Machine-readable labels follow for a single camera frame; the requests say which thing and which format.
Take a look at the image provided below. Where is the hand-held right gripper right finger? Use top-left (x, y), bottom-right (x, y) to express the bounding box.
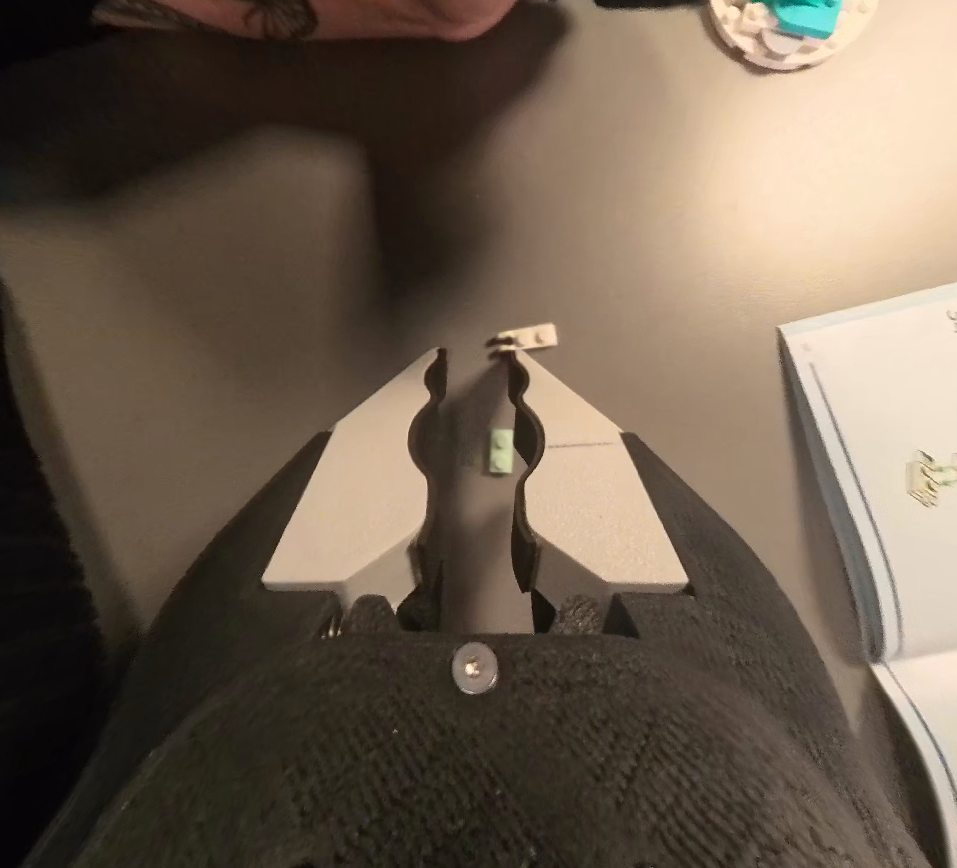
top-left (508, 349), bottom-right (689, 607)

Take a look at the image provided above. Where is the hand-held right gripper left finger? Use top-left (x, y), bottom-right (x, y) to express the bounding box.
top-left (262, 348), bottom-right (448, 611)

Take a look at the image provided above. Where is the small light green lego piece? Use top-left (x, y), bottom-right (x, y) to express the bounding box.
top-left (483, 427), bottom-right (518, 475)

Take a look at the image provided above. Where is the small white lego plate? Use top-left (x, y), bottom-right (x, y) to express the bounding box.
top-left (486, 321), bottom-right (561, 354)

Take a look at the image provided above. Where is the lego instruction booklet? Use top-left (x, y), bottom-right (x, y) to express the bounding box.
top-left (776, 283), bottom-right (957, 817)

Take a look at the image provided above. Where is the person's dark clothing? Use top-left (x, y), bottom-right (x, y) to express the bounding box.
top-left (0, 276), bottom-right (109, 868)

